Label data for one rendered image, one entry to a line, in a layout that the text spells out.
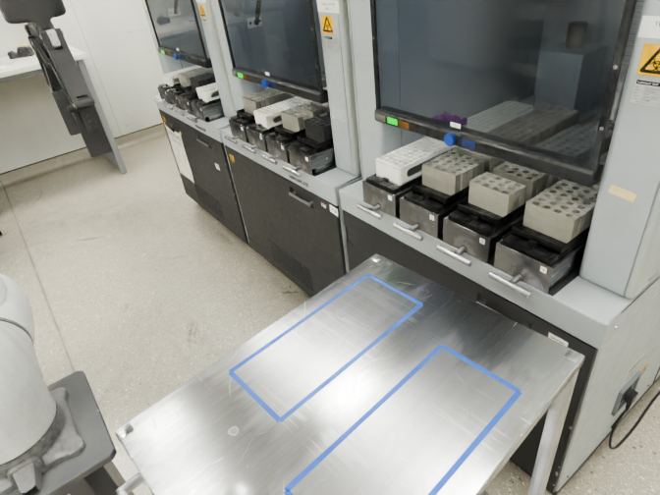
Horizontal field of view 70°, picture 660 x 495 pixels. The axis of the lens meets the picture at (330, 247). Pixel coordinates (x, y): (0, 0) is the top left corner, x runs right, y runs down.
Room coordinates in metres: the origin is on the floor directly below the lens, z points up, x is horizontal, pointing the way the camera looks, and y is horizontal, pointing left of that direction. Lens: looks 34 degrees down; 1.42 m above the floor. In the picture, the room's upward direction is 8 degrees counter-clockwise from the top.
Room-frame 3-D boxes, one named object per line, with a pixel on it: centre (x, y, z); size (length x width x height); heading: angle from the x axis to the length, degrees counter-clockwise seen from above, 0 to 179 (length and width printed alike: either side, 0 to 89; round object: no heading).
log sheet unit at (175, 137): (2.62, 0.80, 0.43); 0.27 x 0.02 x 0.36; 33
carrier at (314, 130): (1.54, -0.01, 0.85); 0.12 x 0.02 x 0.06; 33
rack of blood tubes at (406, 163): (1.26, -0.31, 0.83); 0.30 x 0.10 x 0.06; 123
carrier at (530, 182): (1.00, -0.47, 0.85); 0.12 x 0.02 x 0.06; 32
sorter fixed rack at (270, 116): (1.85, 0.07, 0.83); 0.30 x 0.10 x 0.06; 123
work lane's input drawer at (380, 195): (1.33, -0.42, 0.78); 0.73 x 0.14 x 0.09; 123
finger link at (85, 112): (0.65, 0.30, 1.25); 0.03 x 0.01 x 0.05; 33
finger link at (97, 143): (0.66, 0.31, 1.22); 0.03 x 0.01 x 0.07; 123
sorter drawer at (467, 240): (1.08, -0.59, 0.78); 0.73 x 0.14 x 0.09; 123
